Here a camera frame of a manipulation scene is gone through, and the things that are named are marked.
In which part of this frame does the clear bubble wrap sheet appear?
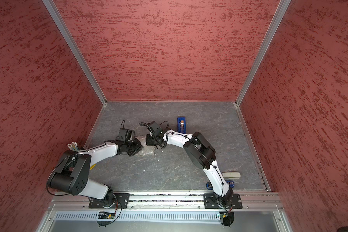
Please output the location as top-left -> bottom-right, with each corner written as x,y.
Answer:
135,135 -> 156,156

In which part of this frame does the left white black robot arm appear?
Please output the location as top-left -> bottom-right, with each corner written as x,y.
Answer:
46,128 -> 144,207

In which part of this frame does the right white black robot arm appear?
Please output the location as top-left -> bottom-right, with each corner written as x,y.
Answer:
140,121 -> 234,209

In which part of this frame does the blue tape dispenser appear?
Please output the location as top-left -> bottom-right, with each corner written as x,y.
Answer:
177,117 -> 187,134

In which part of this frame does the bundle of pencils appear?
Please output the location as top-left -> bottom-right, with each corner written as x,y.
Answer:
67,142 -> 79,151

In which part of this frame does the white eraser block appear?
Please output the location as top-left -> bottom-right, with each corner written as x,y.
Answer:
222,172 -> 241,179

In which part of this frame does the blue black small device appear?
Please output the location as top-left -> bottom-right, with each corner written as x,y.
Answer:
206,180 -> 235,190

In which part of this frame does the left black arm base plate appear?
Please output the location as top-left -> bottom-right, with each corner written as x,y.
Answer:
89,193 -> 131,210

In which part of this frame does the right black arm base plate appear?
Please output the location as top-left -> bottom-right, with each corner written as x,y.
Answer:
203,193 -> 243,210

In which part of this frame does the aluminium mounting rail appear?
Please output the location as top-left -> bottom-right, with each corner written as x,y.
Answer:
50,190 -> 283,211

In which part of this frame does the left corner aluminium post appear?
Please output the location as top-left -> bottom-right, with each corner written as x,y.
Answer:
42,0 -> 108,106

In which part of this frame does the corner aluminium post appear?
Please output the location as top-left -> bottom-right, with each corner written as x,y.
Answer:
42,0 -> 108,106
235,0 -> 291,107

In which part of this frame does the right corner aluminium post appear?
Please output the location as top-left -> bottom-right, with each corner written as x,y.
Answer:
235,0 -> 291,107

